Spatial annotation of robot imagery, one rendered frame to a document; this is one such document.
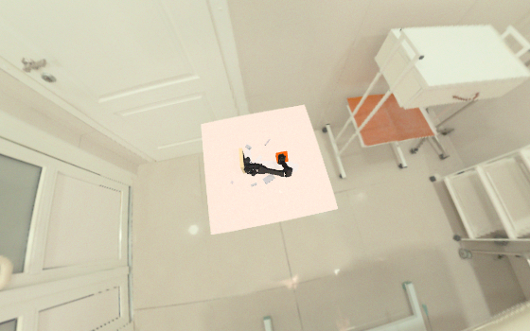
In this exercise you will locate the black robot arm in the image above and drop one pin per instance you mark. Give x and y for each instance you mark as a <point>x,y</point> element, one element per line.
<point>262,169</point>

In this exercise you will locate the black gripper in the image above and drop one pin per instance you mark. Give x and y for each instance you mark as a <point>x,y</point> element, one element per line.
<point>247,162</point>

